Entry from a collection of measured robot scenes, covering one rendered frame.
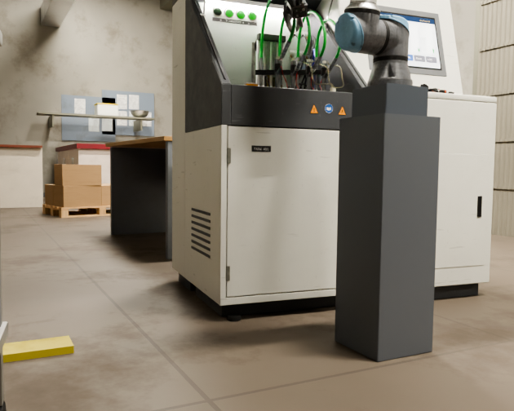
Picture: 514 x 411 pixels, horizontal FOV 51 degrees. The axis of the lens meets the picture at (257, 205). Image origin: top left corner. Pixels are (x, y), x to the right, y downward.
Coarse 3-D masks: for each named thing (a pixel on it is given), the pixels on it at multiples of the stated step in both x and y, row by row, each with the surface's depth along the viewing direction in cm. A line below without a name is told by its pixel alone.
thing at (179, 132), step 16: (176, 0) 277; (176, 16) 278; (176, 32) 278; (176, 48) 279; (176, 64) 279; (176, 80) 280; (176, 96) 280; (176, 112) 281; (176, 128) 281; (176, 144) 282; (176, 160) 282; (176, 176) 283; (176, 192) 283; (176, 208) 284; (176, 224) 284; (176, 240) 285; (176, 256) 285; (192, 288) 272
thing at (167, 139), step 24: (120, 144) 446; (144, 144) 427; (168, 144) 359; (120, 168) 489; (144, 168) 501; (168, 168) 360; (120, 192) 491; (144, 192) 502; (168, 192) 361; (120, 216) 492; (144, 216) 504; (168, 216) 362; (168, 240) 363
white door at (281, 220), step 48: (240, 144) 215; (288, 144) 223; (336, 144) 231; (240, 192) 216; (288, 192) 224; (336, 192) 233; (240, 240) 218; (288, 240) 226; (336, 240) 234; (240, 288) 219; (288, 288) 227
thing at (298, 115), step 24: (240, 96) 213; (264, 96) 217; (288, 96) 221; (312, 96) 225; (336, 96) 229; (240, 120) 214; (264, 120) 218; (288, 120) 222; (312, 120) 226; (336, 120) 230
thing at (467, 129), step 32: (384, 0) 274; (416, 0) 282; (448, 0) 290; (448, 32) 286; (448, 64) 282; (448, 128) 252; (480, 128) 259; (448, 160) 253; (480, 160) 260; (448, 192) 255; (480, 192) 262; (448, 224) 256; (480, 224) 263; (448, 256) 257; (480, 256) 264; (448, 288) 264
